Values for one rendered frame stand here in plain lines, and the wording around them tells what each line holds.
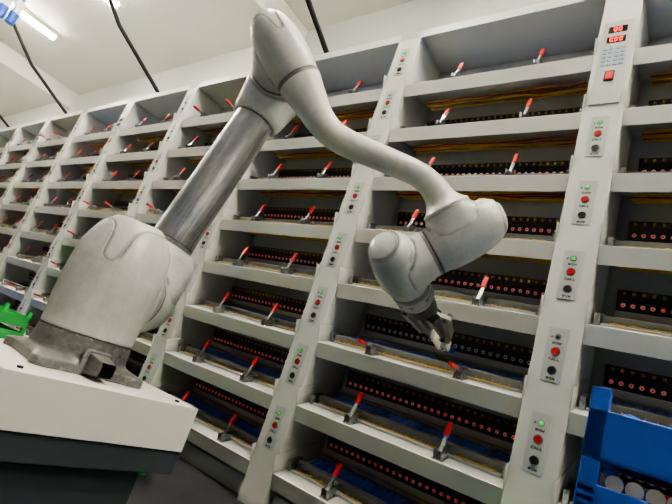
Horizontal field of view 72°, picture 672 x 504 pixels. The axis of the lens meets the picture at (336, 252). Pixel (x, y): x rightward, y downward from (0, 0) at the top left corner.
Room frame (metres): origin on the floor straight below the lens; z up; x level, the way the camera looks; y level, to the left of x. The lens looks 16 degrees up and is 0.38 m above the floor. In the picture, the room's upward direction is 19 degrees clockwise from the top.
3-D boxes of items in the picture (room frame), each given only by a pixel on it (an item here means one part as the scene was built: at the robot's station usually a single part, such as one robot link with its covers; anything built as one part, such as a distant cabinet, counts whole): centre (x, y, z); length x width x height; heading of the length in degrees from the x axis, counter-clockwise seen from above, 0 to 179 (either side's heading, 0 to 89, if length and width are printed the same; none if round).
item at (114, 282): (0.86, 0.36, 0.44); 0.18 x 0.16 x 0.22; 7
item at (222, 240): (1.98, 0.47, 0.85); 0.20 x 0.09 x 1.71; 140
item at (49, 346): (0.83, 0.35, 0.30); 0.22 x 0.18 x 0.06; 45
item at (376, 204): (1.53, -0.06, 0.85); 0.20 x 0.09 x 1.71; 140
